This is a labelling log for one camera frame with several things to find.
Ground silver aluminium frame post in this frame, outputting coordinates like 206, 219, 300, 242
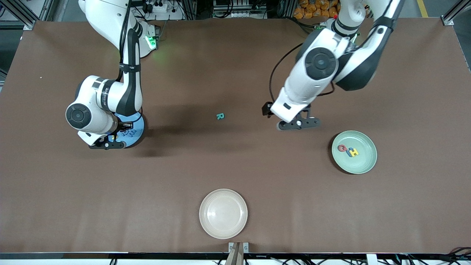
442, 0, 471, 26
0, 0, 50, 31

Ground green plate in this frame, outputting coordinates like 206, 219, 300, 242
331, 130, 378, 174

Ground grey equipment rack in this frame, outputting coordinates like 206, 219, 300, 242
213, 0, 267, 19

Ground blue plate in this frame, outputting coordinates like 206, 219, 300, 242
110, 112, 146, 149

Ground orange packaged goods pile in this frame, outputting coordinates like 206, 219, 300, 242
293, 0, 341, 20

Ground beige plate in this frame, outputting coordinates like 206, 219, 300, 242
199, 188, 248, 240

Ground metal camera pole bracket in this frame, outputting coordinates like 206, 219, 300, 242
228, 242, 249, 265

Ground black cable bundle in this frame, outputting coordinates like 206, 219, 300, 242
434, 246, 471, 265

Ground white power strip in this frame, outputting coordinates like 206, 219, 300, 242
145, 2, 184, 21

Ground black left camera cable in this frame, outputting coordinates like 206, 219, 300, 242
269, 43, 304, 107

